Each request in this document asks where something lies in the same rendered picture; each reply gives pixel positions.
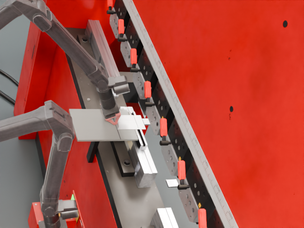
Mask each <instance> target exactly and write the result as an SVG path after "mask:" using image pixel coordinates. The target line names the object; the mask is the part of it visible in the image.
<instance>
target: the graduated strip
mask: <svg viewBox="0 0 304 228"><path fill-rule="evenodd" d="M127 1H128V4H129V6H130V8H131V10H132V12H133V15H134V17H135V19H136V21H137V23H138V25H139V27H140V30H141V32H142V34H143V36H144V38H145V41H146V43H147V45H148V47H149V49H150V52H151V54H152V56H153V58H154V61H155V63H156V65H157V67H158V69H159V72H160V74H161V76H162V78H163V80H164V82H165V84H166V87H167V89H168V91H169V93H170V95H171V98H172V100H173V102H174V104H175V106H176V109H177V111H178V113H179V115H180V118H181V120H182V122H183V124H184V126H185V128H186V131H187V133H188V135H189V137H190V139H191V141H192V143H193V146H194V148H195V150H196V152H197V155H198V157H199V159H200V161H201V163H202V166H203V168H204V170H205V172H206V174H207V177H208V179H209V181H210V183H211V185H212V188H213V190H214V192H215V194H216V196H217V198H218V200H219V203H220V205H221V207H222V209H223V212H224V214H225V216H226V218H227V220H228V223H229V225H230V227H231V228H238V227H237V224H236V222H235V220H234V218H233V216H232V214H231V212H230V209H229V207H228V205H227V203H226V201H225V199H224V196H223V194H222V192H221V190H220V188H219V186H218V184H217V181H216V179H215V177H214V175H213V173H212V171H211V169H210V167H209V164H208V162H207V160H206V158H205V156H204V154H203V152H202V149H201V147H200V145H199V143H198V141H197V139H196V136H195V134H194V132H193V130H192V128H191V126H190V123H189V121H188V119H187V117H186V115H185V113H184V111H183V108H182V106H181V104H180V102H179V100H178V98H177V96H176V94H175V92H174V89H173V87H172V85H171V83H170V81H169V79H168V77H167V74H166V72H165V70H164V68H163V66H162V64H161V61H160V59H159V57H158V55H157V53H156V51H155V48H154V46H153V44H152V42H151V40H150V38H149V36H148V34H147V32H146V30H145V27H144V25H143V23H142V21H141V19H140V17H139V14H138V12H137V10H136V8H135V6H134V4H133V1H132V0H127Z"/></svg>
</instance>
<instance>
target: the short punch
mask: <svg viewBox="0 0 304 228"><path fill-rule="evenodd" d="M144 102H146V100H145V99H140V98H139V96H138V103H139V106H140V108H141V111H142V114H143V116H144V118H146V107H145V106H144Z"/></svg>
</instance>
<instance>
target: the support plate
mask: <svg viewBox="0 0 304 228"><path fill-rule="evenodd" d="M119 111H120V113H121V115H129V113H128V110H127V109H120V110H119ZM69 113H70V116H71V117H72V121H73V127H74V131H75V134H76V138H77V141H78V142H93V141H138V137H137V134H136V132H135V129H118V131H117V129H116V126H115V125H113V124H112V123H110V122H108V121H106V120H105V117H104V114H103V111H102V109H69ZM118 132H119V134H120V137H121V139H120V137H119V134H118Z"/></svg>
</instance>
